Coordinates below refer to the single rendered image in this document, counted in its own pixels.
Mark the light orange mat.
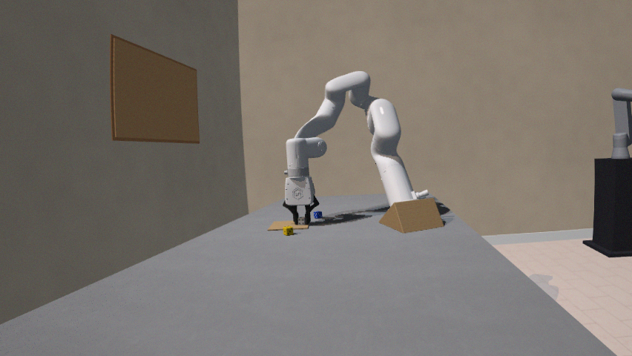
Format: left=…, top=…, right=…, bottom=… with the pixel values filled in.
left=268, top=220, right=309, bottom=231

